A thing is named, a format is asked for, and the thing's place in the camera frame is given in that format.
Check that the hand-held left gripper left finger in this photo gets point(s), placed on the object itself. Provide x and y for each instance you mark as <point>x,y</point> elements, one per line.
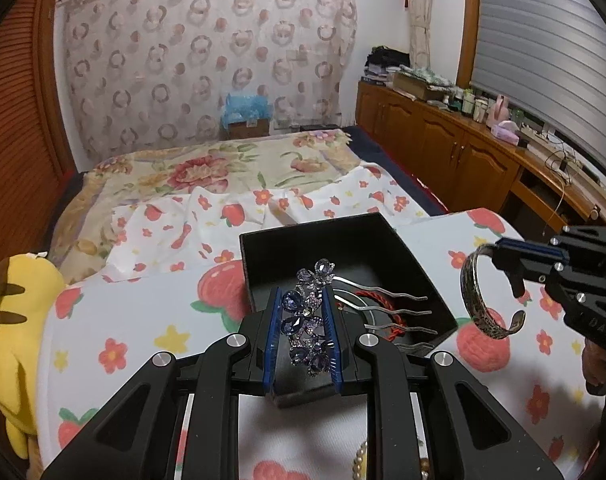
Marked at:
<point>271,345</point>

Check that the strawberry print table cloth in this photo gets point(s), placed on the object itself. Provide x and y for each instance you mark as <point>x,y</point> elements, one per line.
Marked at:
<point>148,320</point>

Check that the cream window curtain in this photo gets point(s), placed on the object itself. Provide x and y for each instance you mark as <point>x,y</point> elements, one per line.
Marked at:
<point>419,15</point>

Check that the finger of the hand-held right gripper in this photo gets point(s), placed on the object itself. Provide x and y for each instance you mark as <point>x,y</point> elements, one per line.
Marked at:
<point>528,248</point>
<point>520,272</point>

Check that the floral quilt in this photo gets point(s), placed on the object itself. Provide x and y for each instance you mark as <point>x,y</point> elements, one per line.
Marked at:
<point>183,170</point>

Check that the grey window blind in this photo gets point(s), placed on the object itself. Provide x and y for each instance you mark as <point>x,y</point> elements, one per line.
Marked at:
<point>543,35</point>

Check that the flat cardboard box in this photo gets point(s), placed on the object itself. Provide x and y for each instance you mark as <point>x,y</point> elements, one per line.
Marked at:
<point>415,85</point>

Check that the yellow plush toy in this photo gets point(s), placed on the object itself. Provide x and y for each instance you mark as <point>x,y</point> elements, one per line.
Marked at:
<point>20,340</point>

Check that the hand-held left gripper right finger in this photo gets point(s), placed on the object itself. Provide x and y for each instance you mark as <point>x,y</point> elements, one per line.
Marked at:
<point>336,347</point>

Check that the stack of folded clothes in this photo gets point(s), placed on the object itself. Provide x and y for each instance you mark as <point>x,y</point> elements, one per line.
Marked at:
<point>385,65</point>

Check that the white strawberry print sheet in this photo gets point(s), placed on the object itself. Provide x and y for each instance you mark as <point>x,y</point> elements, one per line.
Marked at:
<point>223,220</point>

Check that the purple crystal hair comb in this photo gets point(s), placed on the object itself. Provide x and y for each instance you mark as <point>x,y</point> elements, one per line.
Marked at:
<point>303,322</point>

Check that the circle patterned lace curtain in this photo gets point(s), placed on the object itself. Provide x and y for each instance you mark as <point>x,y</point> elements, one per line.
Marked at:
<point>193,50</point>

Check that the black jewelry box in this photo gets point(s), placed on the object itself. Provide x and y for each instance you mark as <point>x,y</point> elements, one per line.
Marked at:
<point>283,250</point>

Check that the blue plastic wrap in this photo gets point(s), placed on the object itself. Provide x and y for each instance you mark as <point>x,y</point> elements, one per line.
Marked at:
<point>245,105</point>

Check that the pink bottle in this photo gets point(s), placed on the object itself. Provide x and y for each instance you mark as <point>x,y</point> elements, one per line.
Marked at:
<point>498,110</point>

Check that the person's right hand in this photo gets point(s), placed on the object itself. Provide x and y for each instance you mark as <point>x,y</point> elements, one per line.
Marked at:
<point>597,367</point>

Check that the wooden cabinet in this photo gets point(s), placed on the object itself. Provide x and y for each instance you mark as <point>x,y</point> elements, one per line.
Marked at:
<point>433,135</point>

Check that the navy bed sheet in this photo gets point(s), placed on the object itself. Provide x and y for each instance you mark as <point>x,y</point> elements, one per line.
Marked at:
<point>383,152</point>

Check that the pink box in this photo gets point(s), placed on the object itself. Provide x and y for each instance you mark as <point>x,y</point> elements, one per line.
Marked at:
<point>505,132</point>

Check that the row of cosmetic bottles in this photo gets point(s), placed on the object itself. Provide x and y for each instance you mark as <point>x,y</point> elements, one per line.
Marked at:
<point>470,105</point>

